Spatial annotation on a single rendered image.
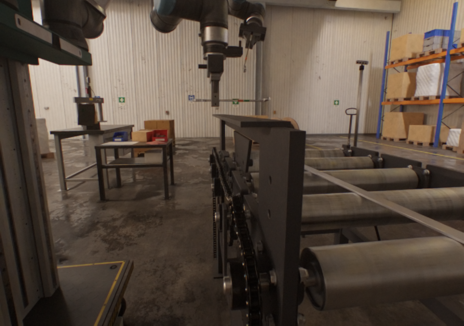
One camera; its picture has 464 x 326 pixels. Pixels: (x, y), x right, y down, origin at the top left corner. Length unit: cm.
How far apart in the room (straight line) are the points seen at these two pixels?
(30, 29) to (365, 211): 119
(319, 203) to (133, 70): 1102
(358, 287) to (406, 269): 10
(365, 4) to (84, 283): 1331
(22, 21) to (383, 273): 111
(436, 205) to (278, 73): 1091
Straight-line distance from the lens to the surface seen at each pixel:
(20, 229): 137
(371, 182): 123
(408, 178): 136
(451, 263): 66
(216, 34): 80
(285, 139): 35
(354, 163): 154
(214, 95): 79
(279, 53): 1184
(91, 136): 511
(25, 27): 100
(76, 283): 157
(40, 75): 1293
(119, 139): 381
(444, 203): 106
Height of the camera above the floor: 118
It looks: 10 degrees down
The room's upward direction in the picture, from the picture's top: straight up
